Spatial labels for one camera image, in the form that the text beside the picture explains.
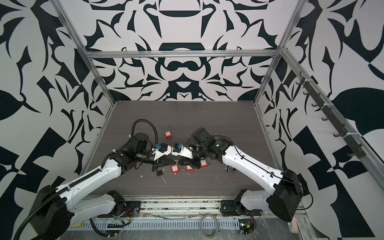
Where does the red padlock with white label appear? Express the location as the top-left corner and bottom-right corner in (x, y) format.
(200, 159), (209, 168)

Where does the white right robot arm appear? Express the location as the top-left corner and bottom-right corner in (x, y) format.
(173, 128), (309, 223)

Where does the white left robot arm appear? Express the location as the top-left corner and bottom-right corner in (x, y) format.
(14, 119), (185, 240)

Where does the bunch of keys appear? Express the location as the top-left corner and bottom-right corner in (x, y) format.
(225, 166), (236, 173)

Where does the green lit circuit board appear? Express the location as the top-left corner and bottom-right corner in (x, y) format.
(239, 218), (257, 236)

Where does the pink white device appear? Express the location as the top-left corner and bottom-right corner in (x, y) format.
(288, 217), (299, 234)

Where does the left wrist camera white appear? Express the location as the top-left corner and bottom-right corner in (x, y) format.
(153, 143), (172, 161)

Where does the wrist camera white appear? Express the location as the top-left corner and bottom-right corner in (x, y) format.
(171, 143), (193, 159)
(153, 143), (172, 161)

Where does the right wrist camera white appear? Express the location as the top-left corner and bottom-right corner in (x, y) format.
(171, 143), (193, 159)

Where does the coiled clear cable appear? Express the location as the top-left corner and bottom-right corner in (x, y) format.
(199, 212), (220, 239)

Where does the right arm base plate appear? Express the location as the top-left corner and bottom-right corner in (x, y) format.
(220, 200), (262, 217)

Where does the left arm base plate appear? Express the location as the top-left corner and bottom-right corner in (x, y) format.
(113, 201), (142, 218)

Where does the white perforated cable duct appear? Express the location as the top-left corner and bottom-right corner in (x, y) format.
(77, 218), (244, 231)

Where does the black hook rail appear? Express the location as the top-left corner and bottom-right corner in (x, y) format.
(297, 73), (367, 159)

